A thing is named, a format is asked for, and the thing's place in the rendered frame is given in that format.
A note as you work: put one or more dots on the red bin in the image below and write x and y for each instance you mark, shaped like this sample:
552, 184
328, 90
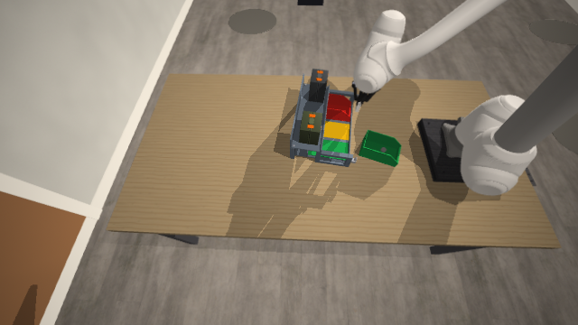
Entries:
340, 102

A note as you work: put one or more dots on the green bin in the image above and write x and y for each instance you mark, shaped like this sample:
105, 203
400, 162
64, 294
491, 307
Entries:
375, 141

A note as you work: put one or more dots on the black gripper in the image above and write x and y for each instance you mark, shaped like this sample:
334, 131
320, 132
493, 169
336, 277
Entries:
364, 97

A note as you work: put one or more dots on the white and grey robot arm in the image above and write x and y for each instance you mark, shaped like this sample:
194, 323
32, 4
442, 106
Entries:
506, 131

